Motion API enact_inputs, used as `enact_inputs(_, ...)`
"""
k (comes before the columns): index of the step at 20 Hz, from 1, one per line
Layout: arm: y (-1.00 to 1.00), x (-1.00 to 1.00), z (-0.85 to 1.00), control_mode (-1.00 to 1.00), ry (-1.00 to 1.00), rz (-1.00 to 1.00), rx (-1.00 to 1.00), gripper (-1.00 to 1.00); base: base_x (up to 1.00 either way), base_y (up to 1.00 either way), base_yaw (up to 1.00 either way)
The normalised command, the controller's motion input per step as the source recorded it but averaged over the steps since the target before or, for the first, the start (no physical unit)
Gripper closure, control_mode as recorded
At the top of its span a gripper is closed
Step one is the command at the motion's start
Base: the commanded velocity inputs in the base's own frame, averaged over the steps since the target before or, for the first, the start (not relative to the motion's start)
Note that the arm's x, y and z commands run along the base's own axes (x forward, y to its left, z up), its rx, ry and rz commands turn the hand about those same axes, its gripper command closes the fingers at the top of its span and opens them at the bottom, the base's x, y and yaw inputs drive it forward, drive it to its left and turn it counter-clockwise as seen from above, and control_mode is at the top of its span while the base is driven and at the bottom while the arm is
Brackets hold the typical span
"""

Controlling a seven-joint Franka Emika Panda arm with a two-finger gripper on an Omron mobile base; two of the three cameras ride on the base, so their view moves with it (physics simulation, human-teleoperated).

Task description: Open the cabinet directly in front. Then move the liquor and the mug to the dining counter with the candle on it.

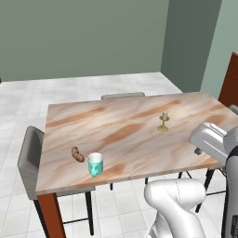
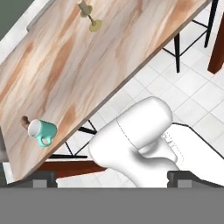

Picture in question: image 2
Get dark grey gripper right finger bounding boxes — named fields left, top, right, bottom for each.
left=166, top=170, right=224, bottom=189

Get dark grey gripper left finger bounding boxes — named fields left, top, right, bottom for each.
left=4, top=171, right=58, bottom=189

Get teal mug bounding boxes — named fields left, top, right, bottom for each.
left=27, top=118, right=59, bottom=148

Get stool, brown seat, black legs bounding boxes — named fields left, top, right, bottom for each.
left=161, top=0, right=224, bottom=75
left=36, top=118, right=109, bottom=179

